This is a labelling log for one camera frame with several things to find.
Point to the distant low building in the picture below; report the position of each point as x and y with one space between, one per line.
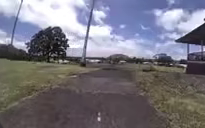
118 57
162 57

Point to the tall thin pole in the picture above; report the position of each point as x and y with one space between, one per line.
15 23
87 33

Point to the dark asphalt path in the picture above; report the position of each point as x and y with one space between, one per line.
90 100

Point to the large round dark tree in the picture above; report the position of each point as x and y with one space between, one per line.
48 43

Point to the green grass field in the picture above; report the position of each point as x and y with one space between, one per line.
20 76
180 100

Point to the row of trees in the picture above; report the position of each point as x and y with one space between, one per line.
6 52

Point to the open shelter with dark roof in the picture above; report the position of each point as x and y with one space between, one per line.
200 35

